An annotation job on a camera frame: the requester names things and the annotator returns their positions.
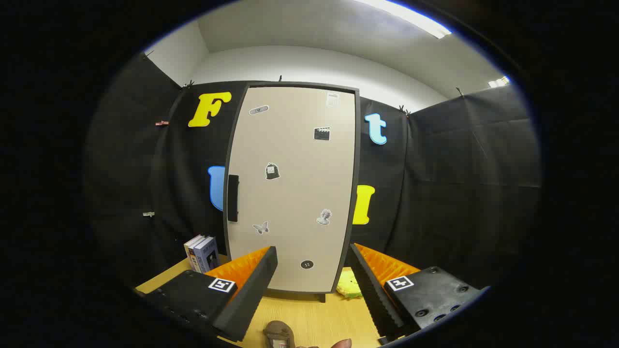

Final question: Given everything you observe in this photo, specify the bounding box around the long ceiling light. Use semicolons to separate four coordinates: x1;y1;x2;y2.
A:
358;0;453;39

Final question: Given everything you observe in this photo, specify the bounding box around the black backdrop cloth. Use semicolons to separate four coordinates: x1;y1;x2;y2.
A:
85;51;541;295

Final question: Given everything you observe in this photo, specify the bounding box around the blue book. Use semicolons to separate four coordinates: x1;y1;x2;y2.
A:
193;236;221;274

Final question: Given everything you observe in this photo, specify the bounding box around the white book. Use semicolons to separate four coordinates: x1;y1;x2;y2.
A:
184;234;206;271

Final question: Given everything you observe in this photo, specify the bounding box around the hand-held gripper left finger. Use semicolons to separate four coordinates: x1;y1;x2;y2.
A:
140;246;279;343

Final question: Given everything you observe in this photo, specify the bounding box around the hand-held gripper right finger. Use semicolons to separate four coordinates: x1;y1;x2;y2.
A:
349;243;490;345

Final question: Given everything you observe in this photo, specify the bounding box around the yellow plush toy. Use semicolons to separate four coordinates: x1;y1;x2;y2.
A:
337;269;363;298

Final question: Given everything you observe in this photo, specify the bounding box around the beige shoe cabinet door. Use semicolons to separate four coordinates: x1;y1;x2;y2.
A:
224;84;360;294

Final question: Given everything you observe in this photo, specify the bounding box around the dark grey shoe cabinet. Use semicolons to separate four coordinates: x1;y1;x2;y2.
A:
222;81;361;303

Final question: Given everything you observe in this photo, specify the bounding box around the brown fuzzy bow shoe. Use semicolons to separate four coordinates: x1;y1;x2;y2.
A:
263;320;296;348

